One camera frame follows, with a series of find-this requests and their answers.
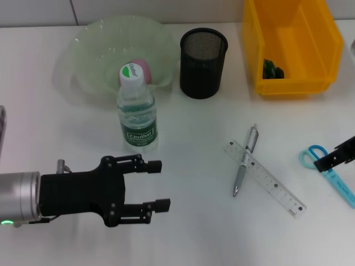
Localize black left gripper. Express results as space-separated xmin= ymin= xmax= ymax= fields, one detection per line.
xmin=38 ymin=154 xmax=171 ymax=228

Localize blue scissors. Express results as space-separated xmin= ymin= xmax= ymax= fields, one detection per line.
xmin=298 ymin=144 xmax=355 ymax=209

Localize clear plastic ruler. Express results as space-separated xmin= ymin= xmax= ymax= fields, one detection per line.
xmin=222 ymin=140 xmax=308 ymax=219

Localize clear water bottle green label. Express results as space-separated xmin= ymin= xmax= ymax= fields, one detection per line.
xmin=116 ymin=62 xmax=160 ymax=154

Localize silver ballpoint pen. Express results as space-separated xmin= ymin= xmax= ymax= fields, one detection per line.
xmin=232 ymin=124 xmax=260 ymax=197

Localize pink peach toy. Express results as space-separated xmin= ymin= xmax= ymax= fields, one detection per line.
xmin=118 ymin=58 xmax=153 ymax=85

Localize black mesh pen holder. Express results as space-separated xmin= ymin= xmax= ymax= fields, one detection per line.
xmin=179 ymin=27 xmax=229 ymax=100

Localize pale green glass fruit plate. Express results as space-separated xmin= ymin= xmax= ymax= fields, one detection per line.
xmin=59 ymin=16 xmax=181 ymax=103

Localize yellow plastic bin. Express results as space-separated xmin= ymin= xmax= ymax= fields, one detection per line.
xmin=240 ymin=0 xmax=344 ymax=97

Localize left arm cable with connector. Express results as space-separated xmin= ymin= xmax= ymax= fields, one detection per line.
xmin=12 ymin=159 xmax=72 ymax=228

